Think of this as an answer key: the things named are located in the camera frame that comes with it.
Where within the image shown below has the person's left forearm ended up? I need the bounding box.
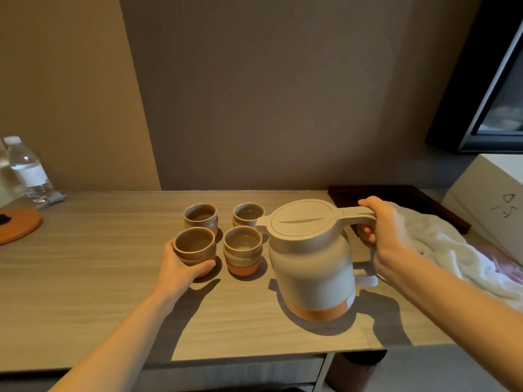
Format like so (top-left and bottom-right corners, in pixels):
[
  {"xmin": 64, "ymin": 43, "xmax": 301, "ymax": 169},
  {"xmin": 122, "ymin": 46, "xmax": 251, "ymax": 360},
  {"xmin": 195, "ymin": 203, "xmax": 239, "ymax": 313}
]
[{"xmin": 48, "ymin": 287, "xmax": 182, "ymax": 392}]

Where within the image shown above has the white towel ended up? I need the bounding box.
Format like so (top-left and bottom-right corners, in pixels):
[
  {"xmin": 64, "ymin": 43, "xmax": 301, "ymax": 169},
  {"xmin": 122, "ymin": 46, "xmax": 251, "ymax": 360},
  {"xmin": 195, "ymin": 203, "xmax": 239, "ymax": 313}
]
[{"xmin": 383, "ymin": 201, "xmax": 523, "ymax": 313}]

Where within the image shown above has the clear plastic water bottle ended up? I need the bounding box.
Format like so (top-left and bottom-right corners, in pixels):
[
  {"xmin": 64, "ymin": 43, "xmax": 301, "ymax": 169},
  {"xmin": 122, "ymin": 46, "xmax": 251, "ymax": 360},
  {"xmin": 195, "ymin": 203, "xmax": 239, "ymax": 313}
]
[{"xmin": 3, "ymin": 136, "xmax": 54, "ymax": 204}]

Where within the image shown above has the orange round mat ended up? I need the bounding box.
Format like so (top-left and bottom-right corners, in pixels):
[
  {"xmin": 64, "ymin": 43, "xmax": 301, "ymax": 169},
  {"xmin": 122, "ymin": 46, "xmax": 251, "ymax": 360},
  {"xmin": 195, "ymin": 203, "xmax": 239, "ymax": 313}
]
[{"xmin": 0, "ymin": 207, "xmax": 44, "ymax": 246}]

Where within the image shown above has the black framed television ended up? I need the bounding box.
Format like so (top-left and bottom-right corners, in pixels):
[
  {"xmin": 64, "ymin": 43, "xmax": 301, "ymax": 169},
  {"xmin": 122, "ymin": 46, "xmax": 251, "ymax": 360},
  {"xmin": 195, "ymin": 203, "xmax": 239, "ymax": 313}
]
[{"xmin": 425, "ymin": 0, "xmax": 523, "ymax": 155}]

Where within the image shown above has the person's right forearm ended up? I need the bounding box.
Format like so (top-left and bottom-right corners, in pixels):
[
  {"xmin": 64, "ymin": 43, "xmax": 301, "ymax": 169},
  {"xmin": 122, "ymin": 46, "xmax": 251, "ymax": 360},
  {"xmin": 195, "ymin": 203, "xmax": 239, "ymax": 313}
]
[{"xmin": 378, "ymin": 248, "xmax": 523, "ymax": 392}]

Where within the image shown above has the white kettle with orange base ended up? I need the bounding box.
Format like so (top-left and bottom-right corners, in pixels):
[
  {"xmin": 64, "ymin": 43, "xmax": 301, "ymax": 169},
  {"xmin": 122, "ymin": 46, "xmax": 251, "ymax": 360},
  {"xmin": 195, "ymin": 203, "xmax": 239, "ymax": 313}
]
[{"xmin": 256, "ymin": 199, "xmax": 379, "ymax": 322}]

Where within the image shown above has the grey ceramic cup orange base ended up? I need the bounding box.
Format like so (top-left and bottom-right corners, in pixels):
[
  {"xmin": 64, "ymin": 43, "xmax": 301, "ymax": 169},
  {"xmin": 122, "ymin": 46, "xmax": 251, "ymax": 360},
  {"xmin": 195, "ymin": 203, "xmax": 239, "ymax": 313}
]
[
  {"xmin": 232, "ymin": 202, "xmax": 266, "ymax": 229},
  {"xmin": 223, "ymin": 225, "xmax": 264, "ymax": 277},
  {"xmin": 183, "ymin": 203, "xmax": 219, "ymax": 237},
  {"xmin": 173, "ymin": 227, "xmax": 217, "ymax": 278}
]

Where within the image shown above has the person's right hand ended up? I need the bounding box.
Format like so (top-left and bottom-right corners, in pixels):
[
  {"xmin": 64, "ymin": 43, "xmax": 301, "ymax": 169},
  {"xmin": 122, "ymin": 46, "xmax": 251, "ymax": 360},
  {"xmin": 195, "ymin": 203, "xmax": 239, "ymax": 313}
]
[{"xmin": 357, "ymin": 196, "xmax": 420, "ymax": 279}]

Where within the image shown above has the person's left hand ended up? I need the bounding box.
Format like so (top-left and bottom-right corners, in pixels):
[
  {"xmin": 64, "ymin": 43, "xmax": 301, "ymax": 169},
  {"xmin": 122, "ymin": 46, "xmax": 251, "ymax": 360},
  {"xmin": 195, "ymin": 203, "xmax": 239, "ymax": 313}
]
[{"xmin": 152, "ymin": 239, "xmax": 216, "ymax": 307}]

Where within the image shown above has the dark waste bin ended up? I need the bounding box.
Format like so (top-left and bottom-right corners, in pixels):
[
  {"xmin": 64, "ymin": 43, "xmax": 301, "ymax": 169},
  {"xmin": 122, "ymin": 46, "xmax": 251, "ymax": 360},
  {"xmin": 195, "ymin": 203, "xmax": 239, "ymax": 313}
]
[{"xmin": 325, "ymin": 350, "xmax": 388, "ymax": 392}]

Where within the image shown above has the dark wooden tray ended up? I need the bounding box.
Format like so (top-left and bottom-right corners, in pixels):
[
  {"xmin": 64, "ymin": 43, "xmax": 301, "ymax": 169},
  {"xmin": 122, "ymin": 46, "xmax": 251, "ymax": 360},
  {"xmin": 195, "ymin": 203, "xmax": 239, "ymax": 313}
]
[{"xmin": 328, "ymin": 185, "xmax": 472, "ymax": 235}]

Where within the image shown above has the small grey holder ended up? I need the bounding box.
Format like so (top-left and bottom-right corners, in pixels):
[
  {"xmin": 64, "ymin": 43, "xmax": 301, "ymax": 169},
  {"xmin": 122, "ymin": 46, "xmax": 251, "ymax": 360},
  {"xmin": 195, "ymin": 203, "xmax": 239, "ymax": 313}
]
[{"xmin": 34, "ymin": 191, "xmax": 67, "ymax": 211}]

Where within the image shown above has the white cardboard box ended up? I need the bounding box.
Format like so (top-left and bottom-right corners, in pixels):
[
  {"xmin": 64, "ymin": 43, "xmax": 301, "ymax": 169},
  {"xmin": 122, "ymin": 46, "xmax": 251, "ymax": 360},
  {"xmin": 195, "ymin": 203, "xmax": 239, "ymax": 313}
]
[{"xmin": 441, "ymin": 154, "xmax": 523, "ymax": 266}]

